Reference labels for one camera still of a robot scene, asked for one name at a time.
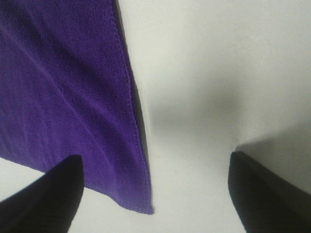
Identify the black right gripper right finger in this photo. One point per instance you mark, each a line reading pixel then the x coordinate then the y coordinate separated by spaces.
pixel 265 202

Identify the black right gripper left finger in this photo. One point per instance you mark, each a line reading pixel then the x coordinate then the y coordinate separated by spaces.
pixel 49 204

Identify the purple towel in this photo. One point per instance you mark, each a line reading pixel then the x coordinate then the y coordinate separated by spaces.
pixel 66 87

